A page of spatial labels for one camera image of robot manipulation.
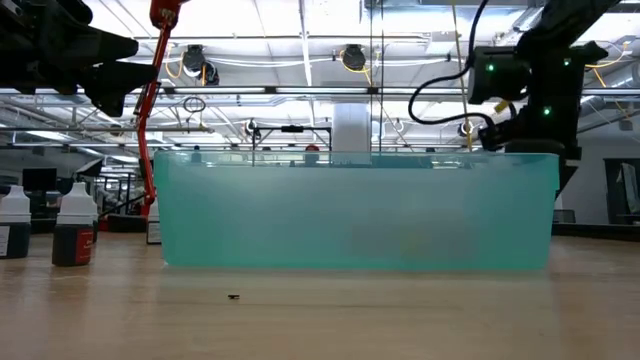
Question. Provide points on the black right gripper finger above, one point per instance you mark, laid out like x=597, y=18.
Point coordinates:
x=564, y=172

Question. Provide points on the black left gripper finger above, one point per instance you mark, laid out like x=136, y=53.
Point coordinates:
x=115, y=82
x=110, y=49

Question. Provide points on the small red food coloring bottle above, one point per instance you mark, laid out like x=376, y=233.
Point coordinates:
x=75, y=225

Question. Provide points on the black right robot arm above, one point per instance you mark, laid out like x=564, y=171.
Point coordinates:
x=555, y=25

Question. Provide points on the red desk lamp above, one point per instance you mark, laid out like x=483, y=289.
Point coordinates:
x=151, y=75

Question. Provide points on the black monitor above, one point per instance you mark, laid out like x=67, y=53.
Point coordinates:
x=40, y=180

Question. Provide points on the white building pillar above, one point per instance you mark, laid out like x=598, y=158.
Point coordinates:
x=350, y=130

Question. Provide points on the green translucent plastic bin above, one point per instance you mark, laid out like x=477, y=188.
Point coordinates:
x=300, y=215

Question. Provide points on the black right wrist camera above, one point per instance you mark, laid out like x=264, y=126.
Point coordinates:
x=495, y=137

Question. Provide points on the black background rig frame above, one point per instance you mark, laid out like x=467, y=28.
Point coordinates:
x=292, y=128

